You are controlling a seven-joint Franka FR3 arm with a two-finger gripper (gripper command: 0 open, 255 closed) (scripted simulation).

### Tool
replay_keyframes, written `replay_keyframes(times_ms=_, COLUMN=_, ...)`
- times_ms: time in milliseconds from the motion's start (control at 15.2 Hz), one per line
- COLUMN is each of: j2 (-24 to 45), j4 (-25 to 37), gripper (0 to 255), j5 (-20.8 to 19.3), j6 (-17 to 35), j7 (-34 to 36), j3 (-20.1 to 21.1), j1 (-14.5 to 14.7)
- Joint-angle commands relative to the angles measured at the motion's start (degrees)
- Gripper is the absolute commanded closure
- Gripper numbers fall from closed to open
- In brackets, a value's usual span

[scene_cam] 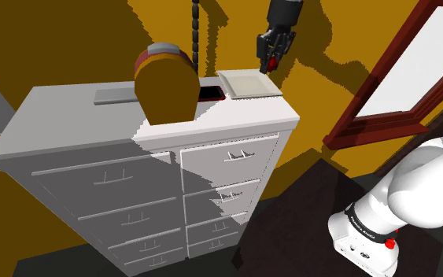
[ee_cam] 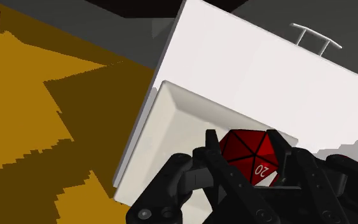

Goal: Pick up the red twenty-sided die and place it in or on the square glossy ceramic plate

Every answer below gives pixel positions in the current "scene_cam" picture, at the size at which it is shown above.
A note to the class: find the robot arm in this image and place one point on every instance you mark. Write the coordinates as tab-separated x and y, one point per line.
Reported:
416	192

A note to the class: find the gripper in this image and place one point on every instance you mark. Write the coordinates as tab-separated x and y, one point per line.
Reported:
283	15

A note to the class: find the white chest of drawers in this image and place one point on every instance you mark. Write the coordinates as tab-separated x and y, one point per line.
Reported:
75	126

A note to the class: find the black phone red case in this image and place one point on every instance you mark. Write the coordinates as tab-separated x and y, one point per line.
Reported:
210	93

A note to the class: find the white square plate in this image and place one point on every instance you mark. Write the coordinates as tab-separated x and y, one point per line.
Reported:
248	84

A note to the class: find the grey flat tablet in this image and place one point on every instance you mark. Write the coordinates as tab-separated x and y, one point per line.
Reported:
113	96

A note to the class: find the red framed window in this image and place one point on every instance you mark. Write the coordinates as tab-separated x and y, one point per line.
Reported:
409	65

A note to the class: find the small red object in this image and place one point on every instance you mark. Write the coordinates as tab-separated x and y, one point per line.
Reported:
271	65

